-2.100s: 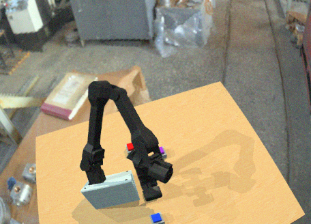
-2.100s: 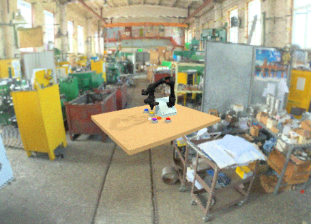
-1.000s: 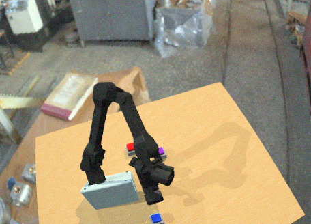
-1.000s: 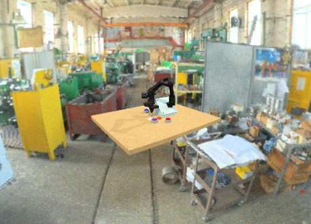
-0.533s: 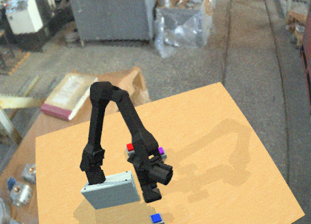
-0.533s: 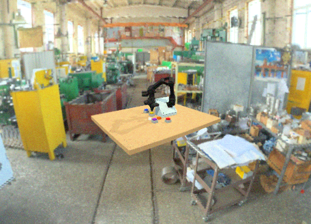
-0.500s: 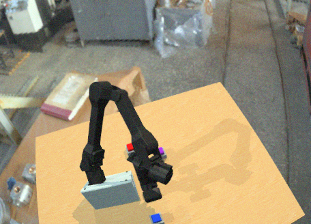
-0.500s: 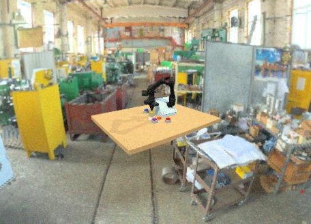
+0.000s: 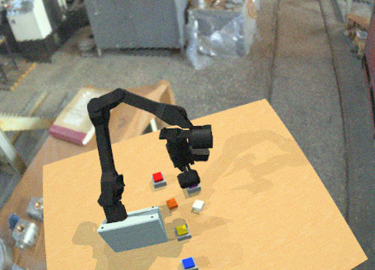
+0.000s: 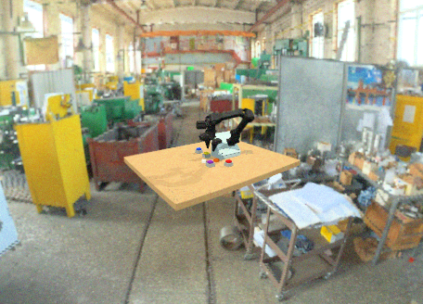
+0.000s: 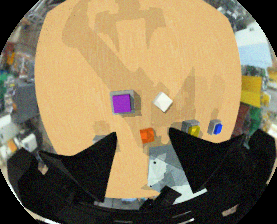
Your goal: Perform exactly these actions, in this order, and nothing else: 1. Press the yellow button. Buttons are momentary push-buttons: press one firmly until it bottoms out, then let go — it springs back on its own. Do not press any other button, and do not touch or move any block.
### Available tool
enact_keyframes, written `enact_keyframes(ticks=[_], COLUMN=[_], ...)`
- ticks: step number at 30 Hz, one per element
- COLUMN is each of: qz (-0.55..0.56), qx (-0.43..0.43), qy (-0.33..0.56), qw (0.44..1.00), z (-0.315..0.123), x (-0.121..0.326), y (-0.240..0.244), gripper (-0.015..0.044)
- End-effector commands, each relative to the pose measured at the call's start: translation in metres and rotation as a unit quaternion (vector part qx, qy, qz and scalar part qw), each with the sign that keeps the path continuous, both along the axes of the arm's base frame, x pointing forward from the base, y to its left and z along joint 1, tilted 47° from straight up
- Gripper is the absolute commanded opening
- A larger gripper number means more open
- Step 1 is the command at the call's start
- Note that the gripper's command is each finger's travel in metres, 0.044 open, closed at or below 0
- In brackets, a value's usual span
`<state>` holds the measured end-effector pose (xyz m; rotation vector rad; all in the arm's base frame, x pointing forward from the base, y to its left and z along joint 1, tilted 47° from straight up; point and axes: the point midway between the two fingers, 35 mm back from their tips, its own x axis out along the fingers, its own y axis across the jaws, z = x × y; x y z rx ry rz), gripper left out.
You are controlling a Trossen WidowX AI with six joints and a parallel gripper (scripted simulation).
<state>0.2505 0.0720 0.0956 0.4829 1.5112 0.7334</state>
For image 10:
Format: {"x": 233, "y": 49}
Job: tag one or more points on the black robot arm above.
{"x": 216, "y": 118}

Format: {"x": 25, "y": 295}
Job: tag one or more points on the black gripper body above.
{"x": 213, "y": 137}

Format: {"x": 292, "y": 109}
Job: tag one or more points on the red button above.
{"x": 229, "y": 163}

